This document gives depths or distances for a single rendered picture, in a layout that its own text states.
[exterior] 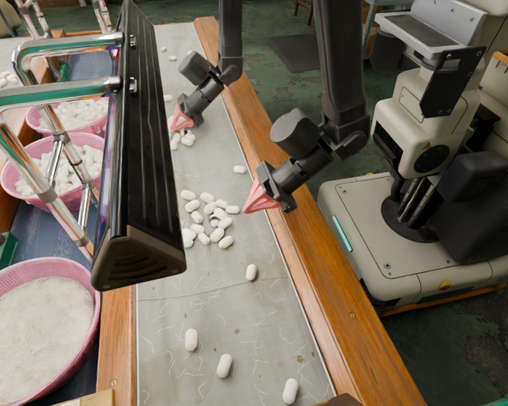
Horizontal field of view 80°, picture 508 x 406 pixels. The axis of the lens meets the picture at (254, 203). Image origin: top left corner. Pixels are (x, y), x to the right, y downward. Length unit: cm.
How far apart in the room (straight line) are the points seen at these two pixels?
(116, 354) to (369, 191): 123
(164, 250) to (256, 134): 69
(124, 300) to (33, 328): 17
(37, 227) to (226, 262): 52
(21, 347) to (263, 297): 43
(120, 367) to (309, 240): 41
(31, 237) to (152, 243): 70
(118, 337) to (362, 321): 41
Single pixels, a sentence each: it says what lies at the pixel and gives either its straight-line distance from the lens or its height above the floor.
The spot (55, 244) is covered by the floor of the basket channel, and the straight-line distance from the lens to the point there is 89.
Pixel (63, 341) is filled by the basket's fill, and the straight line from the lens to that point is 68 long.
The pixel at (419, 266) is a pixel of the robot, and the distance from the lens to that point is 132.
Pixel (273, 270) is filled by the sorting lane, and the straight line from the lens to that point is 63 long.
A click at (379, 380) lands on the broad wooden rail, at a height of 76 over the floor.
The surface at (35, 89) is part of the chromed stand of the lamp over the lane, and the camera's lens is 45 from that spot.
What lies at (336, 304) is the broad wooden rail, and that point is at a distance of 59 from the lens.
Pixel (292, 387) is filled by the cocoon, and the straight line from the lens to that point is 54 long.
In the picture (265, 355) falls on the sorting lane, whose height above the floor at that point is 74.
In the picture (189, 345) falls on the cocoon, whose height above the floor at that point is 76.
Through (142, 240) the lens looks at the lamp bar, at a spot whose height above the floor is 110.
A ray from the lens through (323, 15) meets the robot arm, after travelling 46.
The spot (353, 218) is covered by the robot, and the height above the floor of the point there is 28.
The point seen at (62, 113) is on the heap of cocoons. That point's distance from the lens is 126.
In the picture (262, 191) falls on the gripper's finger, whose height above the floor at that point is 88.
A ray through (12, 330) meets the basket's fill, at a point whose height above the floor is 74.
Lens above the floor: 129
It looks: 48 degrees down
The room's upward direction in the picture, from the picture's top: straight up
